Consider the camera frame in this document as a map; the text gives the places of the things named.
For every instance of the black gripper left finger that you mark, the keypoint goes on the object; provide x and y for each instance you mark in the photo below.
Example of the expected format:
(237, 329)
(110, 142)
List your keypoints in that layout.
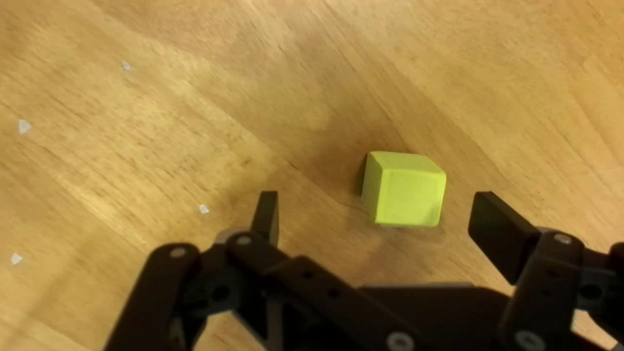
(260, 261)

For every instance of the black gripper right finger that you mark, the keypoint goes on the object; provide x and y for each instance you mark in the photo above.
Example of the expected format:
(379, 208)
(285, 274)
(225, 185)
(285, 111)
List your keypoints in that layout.
(533, 261)

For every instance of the yellow-green block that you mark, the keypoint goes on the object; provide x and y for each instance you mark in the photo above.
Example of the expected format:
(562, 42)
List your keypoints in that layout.
(404, 191)

